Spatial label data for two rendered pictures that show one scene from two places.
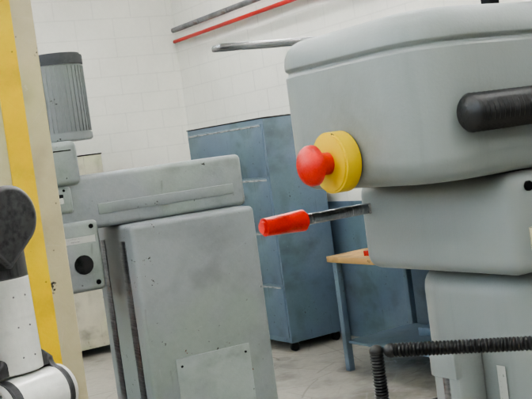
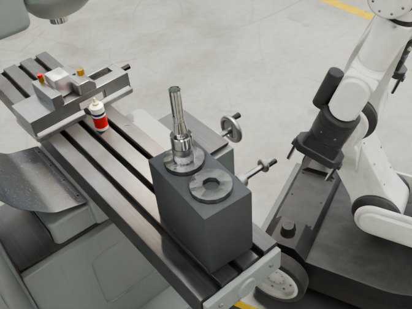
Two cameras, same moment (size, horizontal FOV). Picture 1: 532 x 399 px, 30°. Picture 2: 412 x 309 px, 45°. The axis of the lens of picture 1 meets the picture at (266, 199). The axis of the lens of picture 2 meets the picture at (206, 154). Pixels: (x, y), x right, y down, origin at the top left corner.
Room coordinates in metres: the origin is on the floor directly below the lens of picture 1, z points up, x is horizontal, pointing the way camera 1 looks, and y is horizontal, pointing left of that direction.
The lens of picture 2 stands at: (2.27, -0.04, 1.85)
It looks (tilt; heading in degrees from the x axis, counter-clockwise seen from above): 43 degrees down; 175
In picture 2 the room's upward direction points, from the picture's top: 6 degrees counter-clockwise
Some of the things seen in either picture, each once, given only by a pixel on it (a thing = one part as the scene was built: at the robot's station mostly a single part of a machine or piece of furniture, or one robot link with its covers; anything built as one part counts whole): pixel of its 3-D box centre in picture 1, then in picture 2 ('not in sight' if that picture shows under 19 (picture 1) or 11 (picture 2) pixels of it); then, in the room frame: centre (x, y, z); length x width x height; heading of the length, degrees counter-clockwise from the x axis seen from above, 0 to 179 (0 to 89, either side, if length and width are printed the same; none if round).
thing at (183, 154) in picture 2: not in sight; (182, 148); (1.48, -0.02, 1.14); 0.05 x 0.05 x 0.06
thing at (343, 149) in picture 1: (336, 161); not in sight; (0.97, -0.07, 1.76); 0.06 x 0.02 x 0.06; 31
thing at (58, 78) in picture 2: not in sight; (59, 82); (0.96, -0.35, 1.02); 0.06 x 0.05 x 0.06; 33
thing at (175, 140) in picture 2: not in sight; (181, 135); (1.48, -0.02, 1.18); 0.05 x 0.05 x 0.01
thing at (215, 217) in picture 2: not in sight; (200, 202); (1.52, 0.00, 1.01); 0.22 x 0.12 x 0.20; 27
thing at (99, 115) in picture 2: not in sight; (98, 113); (1.07, -0.24, 0.97); 0.04 x 0.04 x 0.11
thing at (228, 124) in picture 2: not in sight; (224, 133); (0.83, 0.16, 0.61); 0.16 x 0.12 x 0.12; 121
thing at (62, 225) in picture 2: not in sight; (102, 166); (1.09, -0.27, 0.77); 0.50 x 0.35 x 0.12; 121
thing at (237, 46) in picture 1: (311, 39); not in sight; (1.11, -0.07, 1.89); 0.24 x 0.04 x 0.01; 120
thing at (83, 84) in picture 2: not in sight; (76, 79); (0.93, -0.30, 1.00); 0.12 x 0.06 x 0.04; 33
